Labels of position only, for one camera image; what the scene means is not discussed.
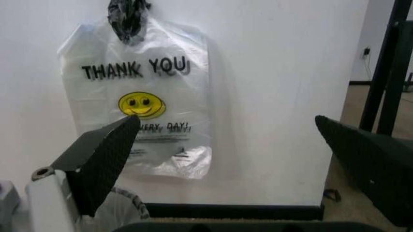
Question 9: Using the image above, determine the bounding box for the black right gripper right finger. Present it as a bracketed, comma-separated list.
[314, 115, 413, 220]

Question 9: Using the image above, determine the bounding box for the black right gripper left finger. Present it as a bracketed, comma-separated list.
[24, 114, 141, 232]

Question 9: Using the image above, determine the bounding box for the grey bag with black print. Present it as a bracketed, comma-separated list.
[82, 186, 152, 232]

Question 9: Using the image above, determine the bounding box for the clear thank you smiley bag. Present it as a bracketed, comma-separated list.
[56, 17, 214, 180]

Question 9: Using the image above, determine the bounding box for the black metal frame post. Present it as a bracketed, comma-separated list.
[358, 0, 413, 139]

